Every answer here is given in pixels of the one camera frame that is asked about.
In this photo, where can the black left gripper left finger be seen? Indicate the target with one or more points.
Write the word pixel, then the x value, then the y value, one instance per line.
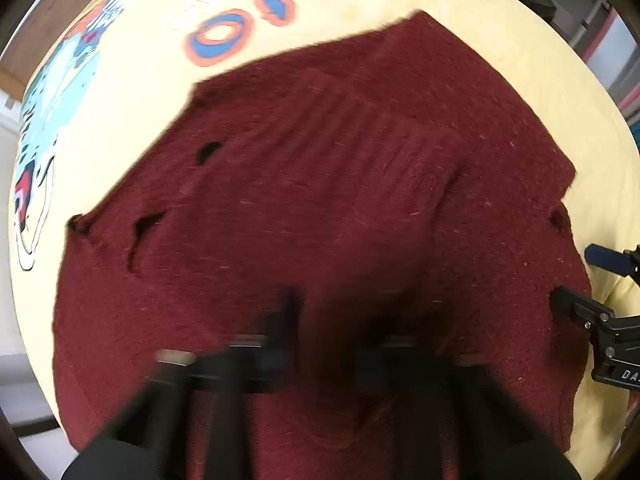
pixel 149 437

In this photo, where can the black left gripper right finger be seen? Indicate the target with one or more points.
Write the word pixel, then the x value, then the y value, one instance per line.
pixel 420 384

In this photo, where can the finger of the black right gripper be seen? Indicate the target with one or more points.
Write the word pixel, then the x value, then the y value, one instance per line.
pixel 582 310
pixel 625 263

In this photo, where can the dark red knit sweater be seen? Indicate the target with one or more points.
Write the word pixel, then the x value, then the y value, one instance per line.
pixel 395 180

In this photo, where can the pink framed mirror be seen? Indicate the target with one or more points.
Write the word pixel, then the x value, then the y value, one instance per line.
pixel 613 57

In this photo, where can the wooden bed headboard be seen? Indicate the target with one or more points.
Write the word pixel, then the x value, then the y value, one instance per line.
pixel 28 29

